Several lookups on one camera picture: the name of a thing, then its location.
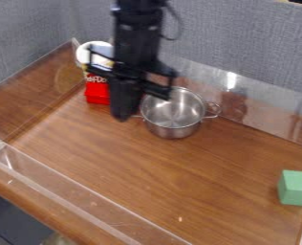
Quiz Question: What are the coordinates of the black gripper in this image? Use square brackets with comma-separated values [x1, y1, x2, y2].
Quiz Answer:
[87, 45, 177, 122]

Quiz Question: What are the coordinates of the green foam block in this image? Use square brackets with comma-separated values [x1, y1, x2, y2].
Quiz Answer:
[277, 169, 302, 206]

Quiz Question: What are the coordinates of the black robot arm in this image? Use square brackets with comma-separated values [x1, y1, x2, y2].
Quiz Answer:
[87, 0, 177, 122]

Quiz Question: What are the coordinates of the red rectangular block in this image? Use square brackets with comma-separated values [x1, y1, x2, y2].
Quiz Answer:
[84, 82, 109, 105]

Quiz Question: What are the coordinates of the yellow Play-Doh can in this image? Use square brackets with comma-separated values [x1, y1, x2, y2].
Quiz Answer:
[75, 41, 112, 83]

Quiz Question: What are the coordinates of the small steel pot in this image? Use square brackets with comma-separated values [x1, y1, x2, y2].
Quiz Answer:
[136, 86, 221, 139]

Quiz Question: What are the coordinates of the clear acrylic table barrier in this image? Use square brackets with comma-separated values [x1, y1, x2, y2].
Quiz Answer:
[0, 40, 302, 245]

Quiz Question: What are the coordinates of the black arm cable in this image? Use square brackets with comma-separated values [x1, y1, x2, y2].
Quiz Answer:
[159, 0, 183, 42]

